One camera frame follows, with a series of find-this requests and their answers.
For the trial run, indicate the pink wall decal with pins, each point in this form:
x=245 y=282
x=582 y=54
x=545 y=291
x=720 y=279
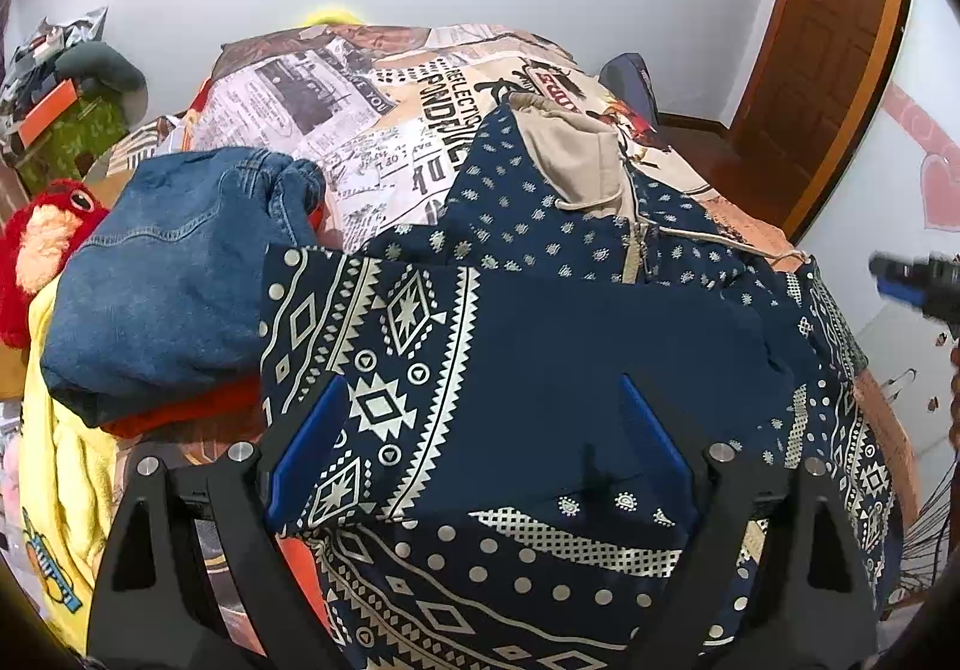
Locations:
x=941 y=182

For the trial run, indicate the brown wooden door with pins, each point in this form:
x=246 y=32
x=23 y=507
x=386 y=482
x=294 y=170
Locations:
x=825 y=39

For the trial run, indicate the yellow cloth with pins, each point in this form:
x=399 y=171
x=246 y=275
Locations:
x=67 y=475

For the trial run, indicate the dark blue chair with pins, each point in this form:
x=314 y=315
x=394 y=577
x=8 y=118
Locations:
x=630 y=85

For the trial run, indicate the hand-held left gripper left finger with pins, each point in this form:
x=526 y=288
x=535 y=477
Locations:
x=307 y=445

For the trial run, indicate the orange cloth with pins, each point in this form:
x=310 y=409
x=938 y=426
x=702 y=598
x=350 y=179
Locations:
x=187 y=407

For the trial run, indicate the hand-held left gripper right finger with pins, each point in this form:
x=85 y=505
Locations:
x=654 y=441

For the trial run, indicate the yellow item behind bed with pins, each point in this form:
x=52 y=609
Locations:
x=334 y=15

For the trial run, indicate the orange box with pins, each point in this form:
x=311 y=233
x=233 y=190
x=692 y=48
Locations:
x=49 y=111

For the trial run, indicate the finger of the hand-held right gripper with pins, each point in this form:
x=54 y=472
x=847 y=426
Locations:
x=900 y=280

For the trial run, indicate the red plush toy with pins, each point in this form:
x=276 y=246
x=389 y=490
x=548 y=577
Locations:
x=45 y=205

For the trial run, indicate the navy patterned hoodie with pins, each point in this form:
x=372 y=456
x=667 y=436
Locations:
x=562 y=340

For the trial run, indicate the grey-green plush cushion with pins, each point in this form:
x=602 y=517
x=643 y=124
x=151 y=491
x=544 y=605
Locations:
x=105 y=66

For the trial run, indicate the newspaper print blanket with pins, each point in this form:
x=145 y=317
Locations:
x=360 y=115

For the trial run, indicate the green camouflage box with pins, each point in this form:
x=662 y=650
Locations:
x=75 y=137

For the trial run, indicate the blue denim jeans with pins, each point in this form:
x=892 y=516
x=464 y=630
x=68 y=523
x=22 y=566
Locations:
x=165 y=280

